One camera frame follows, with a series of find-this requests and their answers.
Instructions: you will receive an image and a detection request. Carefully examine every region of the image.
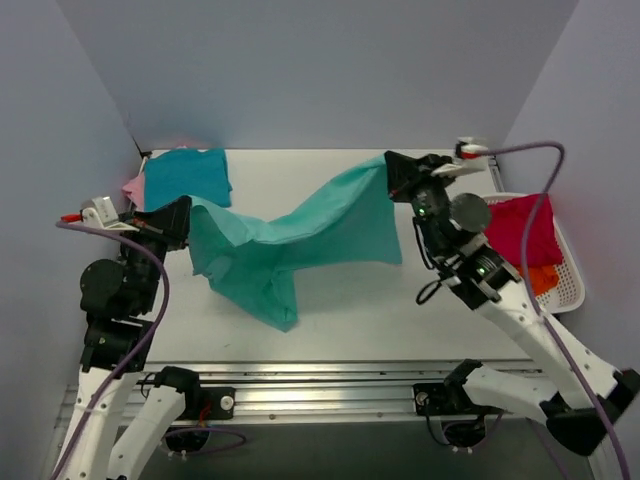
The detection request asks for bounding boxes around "mint green t-shirt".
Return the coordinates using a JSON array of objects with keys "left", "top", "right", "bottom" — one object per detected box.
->
[{"left": 188, "top": 156, "right": 402, "bottom": 332}]

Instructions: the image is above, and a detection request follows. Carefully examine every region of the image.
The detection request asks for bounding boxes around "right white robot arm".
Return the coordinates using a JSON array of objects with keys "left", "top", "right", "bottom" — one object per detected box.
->
[{"left": 384, "top": 151, "right": 639, "bottom": 456}]

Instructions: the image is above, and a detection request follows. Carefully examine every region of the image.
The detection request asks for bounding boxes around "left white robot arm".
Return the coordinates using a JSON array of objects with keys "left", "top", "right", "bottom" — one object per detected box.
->
[{"left": 51, "top": 196, "right": 202, "bottom": 479}]

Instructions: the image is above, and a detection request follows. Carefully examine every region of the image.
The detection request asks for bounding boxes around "folded pink t-shirt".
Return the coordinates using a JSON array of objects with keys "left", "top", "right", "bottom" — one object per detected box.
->
[{"left": 121, "top": 145, "right": 207, "bottom": 211}]

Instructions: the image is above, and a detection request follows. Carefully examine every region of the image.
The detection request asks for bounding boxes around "folded teal t-shirt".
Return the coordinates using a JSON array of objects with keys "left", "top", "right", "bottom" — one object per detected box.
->
[{"left": 143, "top": 148, "right": 232, "bottom": 211}]

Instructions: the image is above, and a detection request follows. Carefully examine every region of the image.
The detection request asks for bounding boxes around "crimson red t-shirt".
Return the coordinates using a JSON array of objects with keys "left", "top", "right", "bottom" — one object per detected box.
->
[{"left": 485, "top": 194, "right": 563, "bottom": 267}]

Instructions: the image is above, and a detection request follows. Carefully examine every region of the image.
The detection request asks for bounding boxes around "orange t-shirt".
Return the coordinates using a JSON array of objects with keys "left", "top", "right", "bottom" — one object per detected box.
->
[{"left": 528, "top": 265, "right": 559, "bottom": 297}]

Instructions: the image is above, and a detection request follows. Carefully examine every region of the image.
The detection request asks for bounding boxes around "white plastic laundry basket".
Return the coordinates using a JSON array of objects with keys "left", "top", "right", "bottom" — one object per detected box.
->
[{"left": 484, "top": 192, "right": 585, "bottom": 314}]

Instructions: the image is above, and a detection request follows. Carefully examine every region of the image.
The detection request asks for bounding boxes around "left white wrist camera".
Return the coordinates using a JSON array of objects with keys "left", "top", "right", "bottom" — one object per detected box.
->
[{"left": 60, "top": 197, "right": 137, "bottom": 232}]

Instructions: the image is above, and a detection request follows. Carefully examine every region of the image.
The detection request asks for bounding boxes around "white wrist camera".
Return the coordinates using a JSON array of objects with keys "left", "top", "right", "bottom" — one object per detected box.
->
[
  {"left": 60, "top": 197, "right": 137, "bottom": 232},
  {"left": 431, "top": 137, "right": 489, "bottom": 178}
]

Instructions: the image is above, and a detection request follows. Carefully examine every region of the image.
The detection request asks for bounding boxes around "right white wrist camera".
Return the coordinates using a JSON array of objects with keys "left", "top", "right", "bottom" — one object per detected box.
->
[{"left": 431, "top": 137, "right": 489, "bottom": 178}]

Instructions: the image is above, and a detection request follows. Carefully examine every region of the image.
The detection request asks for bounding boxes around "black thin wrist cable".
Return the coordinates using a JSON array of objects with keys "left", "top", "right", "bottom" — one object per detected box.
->
[{"left": 412, "top": 219, "right": 446, "bottom": 306}]

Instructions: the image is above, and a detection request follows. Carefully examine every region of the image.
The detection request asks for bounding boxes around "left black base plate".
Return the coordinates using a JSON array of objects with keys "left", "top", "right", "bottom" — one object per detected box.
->
[{"left": 177, "top": 386, "right": 236, "bottom": 422}]

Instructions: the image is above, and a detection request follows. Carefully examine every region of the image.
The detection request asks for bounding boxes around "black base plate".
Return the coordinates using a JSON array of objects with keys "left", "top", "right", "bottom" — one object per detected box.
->
[
  {"left": 177, "top": 386, "right": 236, "bottom": 422},
  {"left": 412, "top": 382, "right": 500, "bottom": 417}
]

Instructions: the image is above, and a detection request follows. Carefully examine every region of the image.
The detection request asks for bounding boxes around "aluminium rail frame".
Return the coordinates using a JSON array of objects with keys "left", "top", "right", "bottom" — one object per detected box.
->
[{"left": 38, "top": 149, "right": 612, "bottom": 480}]

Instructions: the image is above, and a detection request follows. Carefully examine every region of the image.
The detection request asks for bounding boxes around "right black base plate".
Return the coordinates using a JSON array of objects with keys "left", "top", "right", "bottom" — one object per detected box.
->
[{"left": 412, "top": 382, "right": 500, "bottom": 417}]

